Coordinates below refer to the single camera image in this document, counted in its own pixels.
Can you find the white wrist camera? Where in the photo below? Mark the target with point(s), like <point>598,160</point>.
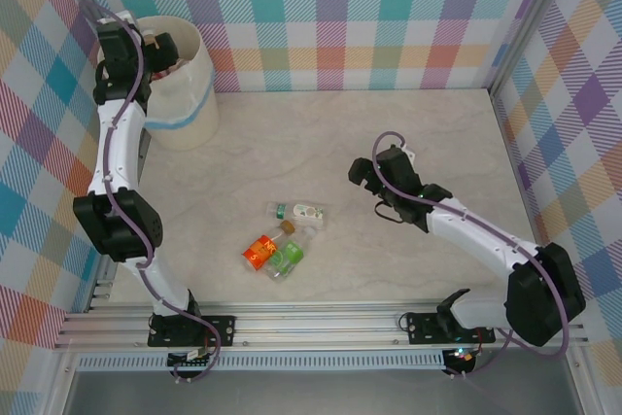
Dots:
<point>410,152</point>
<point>121,16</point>

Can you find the white bottle green print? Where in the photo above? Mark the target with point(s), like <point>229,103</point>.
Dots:
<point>306,213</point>

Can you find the white trash bin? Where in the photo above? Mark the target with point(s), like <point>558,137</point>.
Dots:
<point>194,89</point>

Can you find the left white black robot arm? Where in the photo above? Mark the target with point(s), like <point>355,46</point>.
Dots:
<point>116,143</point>

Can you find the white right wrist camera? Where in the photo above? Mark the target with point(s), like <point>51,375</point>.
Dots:
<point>410,152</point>

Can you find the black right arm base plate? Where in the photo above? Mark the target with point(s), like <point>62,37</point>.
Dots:
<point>418,332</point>

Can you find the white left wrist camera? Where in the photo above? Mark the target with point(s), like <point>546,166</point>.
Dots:
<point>121,16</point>

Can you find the cream round waste bin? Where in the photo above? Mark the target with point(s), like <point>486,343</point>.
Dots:
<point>194,135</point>

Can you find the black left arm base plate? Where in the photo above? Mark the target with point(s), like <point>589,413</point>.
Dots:
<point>228,322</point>

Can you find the orange NFC juice bottle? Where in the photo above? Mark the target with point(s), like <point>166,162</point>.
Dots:
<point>260,250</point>

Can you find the aluminium side rail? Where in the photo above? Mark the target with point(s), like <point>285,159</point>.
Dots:
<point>99,284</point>

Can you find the clear bottle bright green label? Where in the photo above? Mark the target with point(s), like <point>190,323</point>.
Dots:
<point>289,254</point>

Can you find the aluminium mounting rail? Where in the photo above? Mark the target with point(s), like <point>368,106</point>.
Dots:
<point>316,327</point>

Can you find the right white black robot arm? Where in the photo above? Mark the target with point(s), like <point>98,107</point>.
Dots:
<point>481,240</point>

